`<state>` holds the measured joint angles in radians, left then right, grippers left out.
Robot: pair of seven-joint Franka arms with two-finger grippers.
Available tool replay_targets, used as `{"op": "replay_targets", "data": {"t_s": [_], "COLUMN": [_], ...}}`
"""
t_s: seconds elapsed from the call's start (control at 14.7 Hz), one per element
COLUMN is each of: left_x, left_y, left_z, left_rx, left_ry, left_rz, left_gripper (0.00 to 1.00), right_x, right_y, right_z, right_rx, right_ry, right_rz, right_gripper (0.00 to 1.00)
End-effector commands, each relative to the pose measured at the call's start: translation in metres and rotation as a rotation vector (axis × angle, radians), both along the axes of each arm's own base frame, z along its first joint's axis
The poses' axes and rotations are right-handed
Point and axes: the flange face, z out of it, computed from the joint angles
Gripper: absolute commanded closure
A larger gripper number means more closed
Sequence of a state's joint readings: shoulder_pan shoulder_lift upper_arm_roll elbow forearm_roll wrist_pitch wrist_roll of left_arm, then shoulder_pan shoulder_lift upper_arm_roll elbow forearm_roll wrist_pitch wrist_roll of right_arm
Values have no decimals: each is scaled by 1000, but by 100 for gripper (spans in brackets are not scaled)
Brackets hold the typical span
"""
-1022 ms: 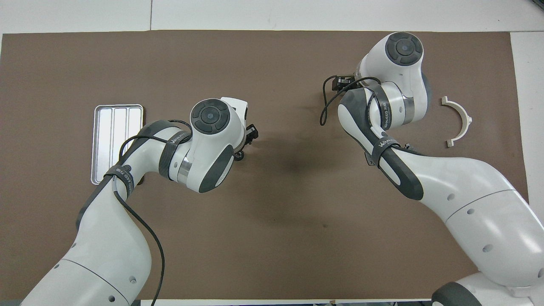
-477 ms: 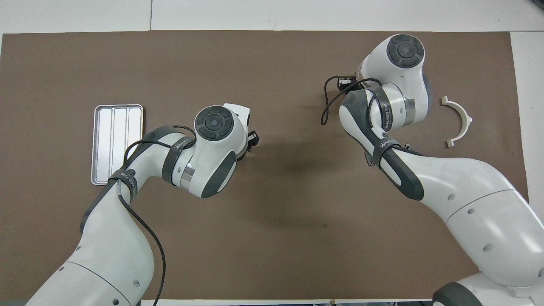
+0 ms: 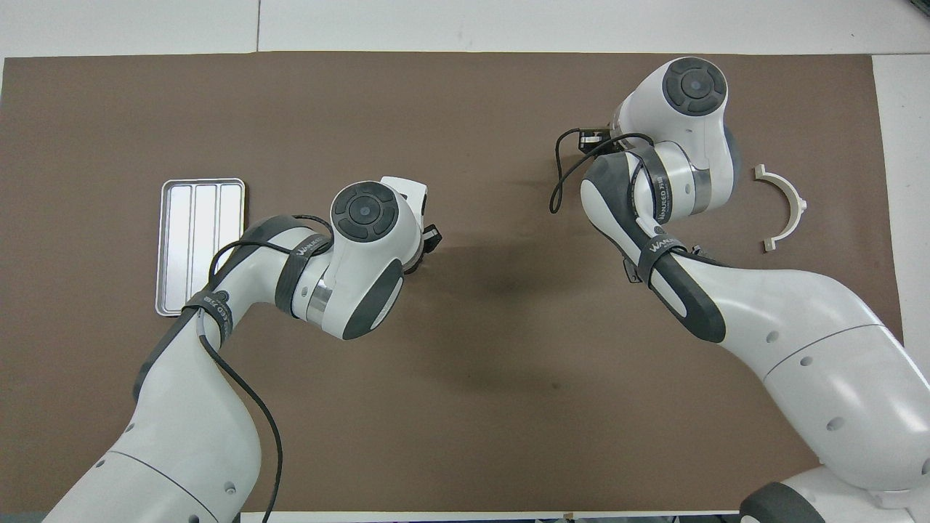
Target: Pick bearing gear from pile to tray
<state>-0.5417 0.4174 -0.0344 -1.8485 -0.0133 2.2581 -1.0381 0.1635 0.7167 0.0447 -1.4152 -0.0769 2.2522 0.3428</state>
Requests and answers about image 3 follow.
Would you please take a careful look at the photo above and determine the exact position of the silver metal tray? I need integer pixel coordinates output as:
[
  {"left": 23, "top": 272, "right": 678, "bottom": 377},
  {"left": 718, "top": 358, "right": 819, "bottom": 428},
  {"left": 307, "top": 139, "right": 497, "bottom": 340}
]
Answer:
[{"left": 155, "top": 177, "right": 247, "bottom": 318}]

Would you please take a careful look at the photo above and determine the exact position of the white curved plastic bracket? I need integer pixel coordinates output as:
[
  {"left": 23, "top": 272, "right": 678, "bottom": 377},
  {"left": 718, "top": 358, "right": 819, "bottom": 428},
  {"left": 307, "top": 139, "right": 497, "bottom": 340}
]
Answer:
[{"left": 753, "top": 164, "right": 808, "bottom": 254}]

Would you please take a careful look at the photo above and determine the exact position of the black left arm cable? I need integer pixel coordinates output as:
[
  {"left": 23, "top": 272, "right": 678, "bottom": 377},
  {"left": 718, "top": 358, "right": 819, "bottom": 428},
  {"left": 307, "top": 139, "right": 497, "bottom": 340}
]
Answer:
[{"left": 198, "top": 214, "right": 335, "bottom": 523}]

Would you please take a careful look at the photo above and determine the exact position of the brown table mat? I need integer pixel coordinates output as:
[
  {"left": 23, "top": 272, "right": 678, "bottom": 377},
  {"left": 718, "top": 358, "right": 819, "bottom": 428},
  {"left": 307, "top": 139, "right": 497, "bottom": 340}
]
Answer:
[{"left": 0, "top": 51, "right": 905, "bottom": 513}]

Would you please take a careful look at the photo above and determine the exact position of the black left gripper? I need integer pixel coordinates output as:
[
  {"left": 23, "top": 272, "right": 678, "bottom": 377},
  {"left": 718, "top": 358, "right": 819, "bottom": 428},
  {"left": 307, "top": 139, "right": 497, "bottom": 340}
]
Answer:
[{"left": 404, "top": 224, "right": 443, "bottom": 276}]

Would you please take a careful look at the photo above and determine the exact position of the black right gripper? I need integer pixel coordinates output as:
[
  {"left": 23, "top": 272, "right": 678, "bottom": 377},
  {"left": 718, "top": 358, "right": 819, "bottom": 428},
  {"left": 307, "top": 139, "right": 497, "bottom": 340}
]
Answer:
[{"left": 578, "top": 127, "right": 620, "bottom": 158}]

